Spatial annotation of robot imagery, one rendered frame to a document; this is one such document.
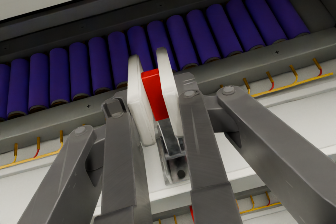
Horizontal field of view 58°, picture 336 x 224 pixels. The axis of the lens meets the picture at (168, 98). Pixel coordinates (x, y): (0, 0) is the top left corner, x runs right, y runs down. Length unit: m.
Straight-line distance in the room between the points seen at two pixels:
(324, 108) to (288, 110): 0.03
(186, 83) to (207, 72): 0.09
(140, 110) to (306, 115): 0.16
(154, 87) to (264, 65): 0.11
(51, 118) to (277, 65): 0.19
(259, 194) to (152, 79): 0.29
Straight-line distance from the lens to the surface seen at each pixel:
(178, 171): 0.24
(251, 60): 0.26
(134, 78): 0.18
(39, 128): 0.28
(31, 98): 0.30
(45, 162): 0.28
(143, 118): 0.16
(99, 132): 0.15
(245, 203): 0.44
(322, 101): 0.28
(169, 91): 0.15
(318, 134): 0.26
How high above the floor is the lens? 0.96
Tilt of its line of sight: 42 degrees down
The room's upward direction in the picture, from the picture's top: 16 degrees counter-clockwise
